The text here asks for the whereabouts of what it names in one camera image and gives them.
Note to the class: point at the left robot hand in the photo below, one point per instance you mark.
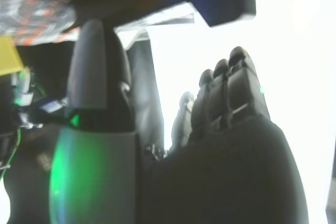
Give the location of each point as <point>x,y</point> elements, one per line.
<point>223,169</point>

